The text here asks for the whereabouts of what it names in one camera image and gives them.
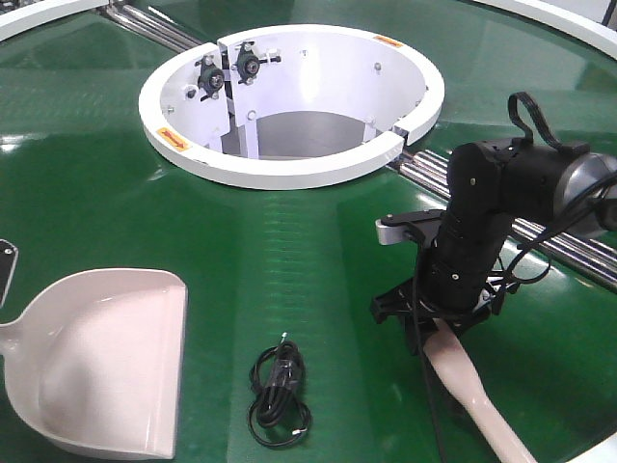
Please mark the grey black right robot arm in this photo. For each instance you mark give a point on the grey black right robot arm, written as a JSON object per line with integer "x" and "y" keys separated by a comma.
{"x": 491, "y": 184}

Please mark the white rim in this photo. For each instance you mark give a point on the white rim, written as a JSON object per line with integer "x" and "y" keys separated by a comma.
{"x": 575, "y": 25}
{"x": 28, "y": 17}

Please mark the white outer rim right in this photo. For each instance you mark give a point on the white outer rim right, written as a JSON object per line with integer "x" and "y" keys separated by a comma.
{"x": 575, "y": 25}

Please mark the yellow arrow warning sticker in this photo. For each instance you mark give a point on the yellow arrow warning sticker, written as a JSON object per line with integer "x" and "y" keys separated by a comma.
{"x": 173, "y": 139}

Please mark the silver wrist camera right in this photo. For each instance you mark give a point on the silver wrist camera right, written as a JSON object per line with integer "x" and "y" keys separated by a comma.
{"x": 421, "y": 227}

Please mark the steel rollers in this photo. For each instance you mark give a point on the steel rollers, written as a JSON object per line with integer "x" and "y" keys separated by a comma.
{"x": 150, "y": 24}
{"x": 592, "y": 258}

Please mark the beige plastic dustpan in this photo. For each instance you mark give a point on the beige plastic dustpan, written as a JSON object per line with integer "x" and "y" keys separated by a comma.
{"x": 93, "y": 363}

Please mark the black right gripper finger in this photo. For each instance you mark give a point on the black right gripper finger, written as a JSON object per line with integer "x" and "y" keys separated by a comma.
{"x": 8, "y": 260}

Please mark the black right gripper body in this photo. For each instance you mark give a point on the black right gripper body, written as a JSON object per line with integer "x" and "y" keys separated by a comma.
{"x": 419, "y": 321}

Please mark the steel rollers upper left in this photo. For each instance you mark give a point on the steel rollers upper left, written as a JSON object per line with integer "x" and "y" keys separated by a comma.
{"x": 150, "y": 24}

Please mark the steel rollers right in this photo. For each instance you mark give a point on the steel rollers right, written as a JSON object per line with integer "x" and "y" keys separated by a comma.
{"x": 592, "y": 258}

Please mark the black bearing block right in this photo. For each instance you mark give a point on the black bearing block right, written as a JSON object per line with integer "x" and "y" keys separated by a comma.
{"x": 248, "y": 63}

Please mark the beige plastic hand broom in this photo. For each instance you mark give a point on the beige plastic hand broom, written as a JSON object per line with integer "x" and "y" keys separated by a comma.
{"x": 458, "y": 374}

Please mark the white outer rim left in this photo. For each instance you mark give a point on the white outer rim left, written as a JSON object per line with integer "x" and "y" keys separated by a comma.
{"x": 28, "y": 17}

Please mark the black bearing block left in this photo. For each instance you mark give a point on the black bearing block left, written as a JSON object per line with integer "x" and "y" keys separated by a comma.
{"x": 211, "y": 78}

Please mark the black bearing block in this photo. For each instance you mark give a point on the black bearing block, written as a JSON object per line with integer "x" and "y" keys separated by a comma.
{"x": 248, "y": 63}
{"x": 211, "y": 78}

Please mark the orange sticker far rim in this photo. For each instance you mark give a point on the orange sticker far rim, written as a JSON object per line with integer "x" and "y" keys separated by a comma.
{"x": 388, "y": 40}

